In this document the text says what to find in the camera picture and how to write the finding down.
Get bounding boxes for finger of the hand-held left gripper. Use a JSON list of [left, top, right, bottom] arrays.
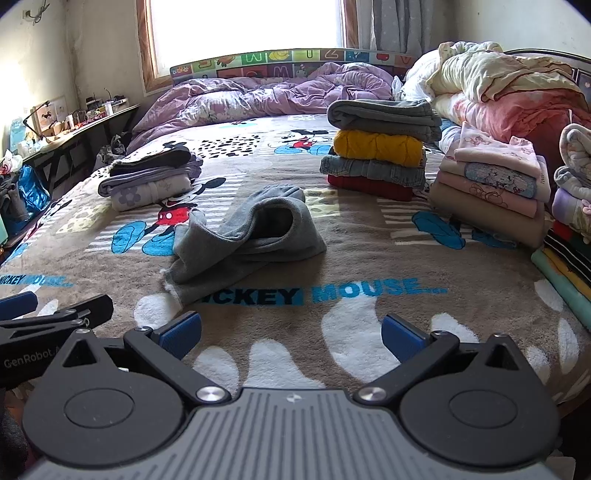
[[0, 295, 114, 334], [0, 291, 39, 320]]

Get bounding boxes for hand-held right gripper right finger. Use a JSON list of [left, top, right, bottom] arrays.
[[353, 313, 534, 409]]

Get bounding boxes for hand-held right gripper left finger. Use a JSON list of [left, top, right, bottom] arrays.
[[58, 311, 232, 409]]

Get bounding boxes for grey sweatpants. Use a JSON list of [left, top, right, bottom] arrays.
[[161, 183, 328, 307]]

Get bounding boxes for purple grey clothes stack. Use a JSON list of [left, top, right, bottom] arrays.
[[98, 159, 203, 198]]

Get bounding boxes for blue plastic bag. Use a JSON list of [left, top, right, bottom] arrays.
[[17, 165, 51, 223]]

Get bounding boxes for white floral folded garment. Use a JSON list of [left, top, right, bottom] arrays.
[[111, 174, 192, 212]]

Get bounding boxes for beige folded garment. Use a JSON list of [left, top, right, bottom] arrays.
[[429, 182, 548, 250]]

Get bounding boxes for red folded sweater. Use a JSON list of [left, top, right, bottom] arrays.
[[327, 174, 415, 202]]

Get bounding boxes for dark grey folded garment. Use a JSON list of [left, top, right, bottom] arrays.
[[109, 148, 198, 177]]

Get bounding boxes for mint green folded garment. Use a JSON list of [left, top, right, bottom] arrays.
[[531, 249, 591, 334]]

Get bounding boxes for pink cartoon folded garment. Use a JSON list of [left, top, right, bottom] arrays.
[[436, 172, 546, 219]]

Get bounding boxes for folded denim jeans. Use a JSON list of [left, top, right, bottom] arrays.
[[320, 154, 426, 188]]

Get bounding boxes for cluttered dark desk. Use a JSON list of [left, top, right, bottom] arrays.
[[18, 95, 140, 185]]

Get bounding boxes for folded garment with blue print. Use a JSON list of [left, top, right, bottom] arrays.
[[438, 158, 551, 200]]

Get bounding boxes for dark striped folded garment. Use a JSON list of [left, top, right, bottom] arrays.
[[544, 232, 591, 289]]

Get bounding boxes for yellow folded sweater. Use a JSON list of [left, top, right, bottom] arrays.
[[333, 130, 426, 168]]

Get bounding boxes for pink quilt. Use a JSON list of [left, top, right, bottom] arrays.
[[434, 88, 585, 160]]

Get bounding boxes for white grey fleece garment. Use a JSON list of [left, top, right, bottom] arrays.
[[553, 123, 591, 206]]

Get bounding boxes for purple quilt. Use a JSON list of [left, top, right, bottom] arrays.
[[127, 61, 395, 153]]

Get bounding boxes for cream quilt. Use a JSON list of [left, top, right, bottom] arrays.
[[403, 41, 580, 106]]

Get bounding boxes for colourful alphabet foam mat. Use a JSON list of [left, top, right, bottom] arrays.
[[170, 47, 416, 86]]

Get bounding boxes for grey dotted curtain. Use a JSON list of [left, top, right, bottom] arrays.
[[356, 0, 438, 60]]

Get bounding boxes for wooden framed window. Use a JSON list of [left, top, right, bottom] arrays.
[[136, 0, 360, 97]]

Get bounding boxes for dark bed headboard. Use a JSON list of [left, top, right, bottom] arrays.
[[502, 48, 591, 90]]

